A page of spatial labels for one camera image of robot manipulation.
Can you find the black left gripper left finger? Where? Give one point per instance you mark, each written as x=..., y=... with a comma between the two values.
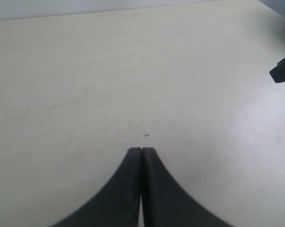
x=117, y=204

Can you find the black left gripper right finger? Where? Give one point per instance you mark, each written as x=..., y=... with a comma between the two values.
x=165, y=203

